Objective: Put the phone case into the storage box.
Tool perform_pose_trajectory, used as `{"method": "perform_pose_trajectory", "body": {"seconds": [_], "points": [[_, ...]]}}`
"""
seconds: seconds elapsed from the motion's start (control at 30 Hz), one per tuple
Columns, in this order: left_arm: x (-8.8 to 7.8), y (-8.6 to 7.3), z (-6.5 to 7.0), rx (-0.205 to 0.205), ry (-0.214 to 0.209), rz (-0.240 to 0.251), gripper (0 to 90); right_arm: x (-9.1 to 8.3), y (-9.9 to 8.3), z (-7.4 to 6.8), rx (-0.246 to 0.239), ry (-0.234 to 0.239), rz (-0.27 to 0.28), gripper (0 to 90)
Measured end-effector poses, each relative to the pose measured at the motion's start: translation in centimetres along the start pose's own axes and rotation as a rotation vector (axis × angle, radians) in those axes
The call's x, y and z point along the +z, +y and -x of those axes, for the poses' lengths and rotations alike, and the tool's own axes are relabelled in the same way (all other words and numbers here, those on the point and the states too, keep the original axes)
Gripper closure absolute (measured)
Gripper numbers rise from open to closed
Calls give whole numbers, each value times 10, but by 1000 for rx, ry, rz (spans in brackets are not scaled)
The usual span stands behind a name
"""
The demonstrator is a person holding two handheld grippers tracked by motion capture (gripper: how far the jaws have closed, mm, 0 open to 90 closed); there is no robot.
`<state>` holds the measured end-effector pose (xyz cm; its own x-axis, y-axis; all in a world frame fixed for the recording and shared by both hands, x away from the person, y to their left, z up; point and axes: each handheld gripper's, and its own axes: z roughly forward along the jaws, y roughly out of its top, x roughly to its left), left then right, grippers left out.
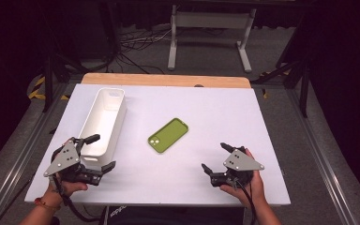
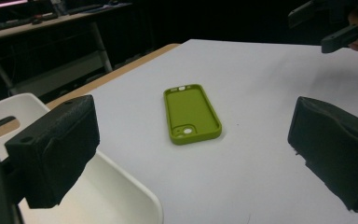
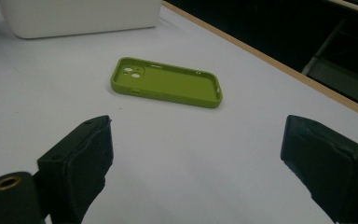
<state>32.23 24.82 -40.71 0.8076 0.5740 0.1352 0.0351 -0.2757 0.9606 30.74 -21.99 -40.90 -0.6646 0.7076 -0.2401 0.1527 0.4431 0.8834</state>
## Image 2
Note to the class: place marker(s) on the long black keyboard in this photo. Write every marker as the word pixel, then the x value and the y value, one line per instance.
pixel 6 26

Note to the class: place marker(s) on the black computer mouse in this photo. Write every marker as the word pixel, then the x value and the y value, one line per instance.
pixel 37 21

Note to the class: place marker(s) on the dark monitor with pink strip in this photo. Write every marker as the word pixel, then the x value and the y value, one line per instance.
pixel 0 4

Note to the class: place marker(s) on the grey drink cup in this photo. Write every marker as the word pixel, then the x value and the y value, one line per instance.
pixel 59 6

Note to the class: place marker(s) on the light wooden desk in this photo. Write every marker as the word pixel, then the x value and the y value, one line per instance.
pixel 28 29

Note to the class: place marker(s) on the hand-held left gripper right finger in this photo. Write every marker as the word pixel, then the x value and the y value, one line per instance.
pixel 335 146

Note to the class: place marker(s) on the short black keyboard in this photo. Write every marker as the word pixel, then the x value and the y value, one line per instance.
pixel 85 9

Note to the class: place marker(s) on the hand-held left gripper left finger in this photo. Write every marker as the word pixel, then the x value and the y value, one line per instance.
pixel 59 149

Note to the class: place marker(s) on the green phone case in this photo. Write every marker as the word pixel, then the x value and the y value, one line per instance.
pixel 189 109

